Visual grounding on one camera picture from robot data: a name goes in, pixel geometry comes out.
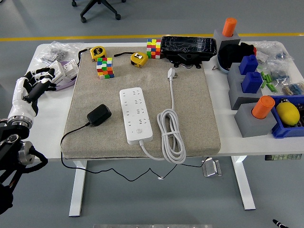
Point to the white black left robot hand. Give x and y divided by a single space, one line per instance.
22 104

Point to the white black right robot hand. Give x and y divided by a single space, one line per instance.
278 224

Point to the black power adapter plug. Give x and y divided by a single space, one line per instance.
99 115

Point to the white power strip board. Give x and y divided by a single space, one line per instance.
135 114

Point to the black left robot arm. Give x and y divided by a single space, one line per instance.
12 147

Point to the purple tray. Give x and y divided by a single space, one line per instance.
65 84

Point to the white table leg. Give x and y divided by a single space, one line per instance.
76 206
245 190

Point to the clear bag of metal screws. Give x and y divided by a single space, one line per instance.
55 51

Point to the table control panel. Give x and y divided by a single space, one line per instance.
282 157

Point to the blue plastic bin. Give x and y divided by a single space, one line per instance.
282 133

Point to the yellow tape measure printed 5m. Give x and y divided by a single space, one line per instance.
98 53

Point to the grey peg block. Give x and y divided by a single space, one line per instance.
219 39
234 72
254 126
240 99

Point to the yellow lemon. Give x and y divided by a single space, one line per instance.
287 113

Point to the orange cylinder peg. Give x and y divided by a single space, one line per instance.
229 26
263 107

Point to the black office chair base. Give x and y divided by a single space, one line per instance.
99 7

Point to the yellow tape measure silver clip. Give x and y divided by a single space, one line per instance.
139 59

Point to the clear bag of mixed connectors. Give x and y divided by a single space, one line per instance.
294 89

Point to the tall multicolour puzzle cube stack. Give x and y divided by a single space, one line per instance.
153 48

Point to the blue square peg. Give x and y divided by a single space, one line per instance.
251 82
248 64

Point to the grey-brown mat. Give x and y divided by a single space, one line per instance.
190 107

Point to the clear bag of blue parts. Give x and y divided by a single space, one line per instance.
279 71

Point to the blue white round dish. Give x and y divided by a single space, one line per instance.
223 67

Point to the small metal hook screw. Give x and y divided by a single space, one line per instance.
215 68

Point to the clear bag of small parts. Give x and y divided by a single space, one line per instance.
273 51

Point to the black box wrapped in film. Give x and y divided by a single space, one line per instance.
187 46

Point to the black cloth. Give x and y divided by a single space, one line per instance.
234 54

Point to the white wall socket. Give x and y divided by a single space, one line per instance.
59 71
70 69

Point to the silver metal bracket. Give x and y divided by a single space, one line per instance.
211 168

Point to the green wall anchor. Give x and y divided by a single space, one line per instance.
271 87
264 84
268 78
263 75

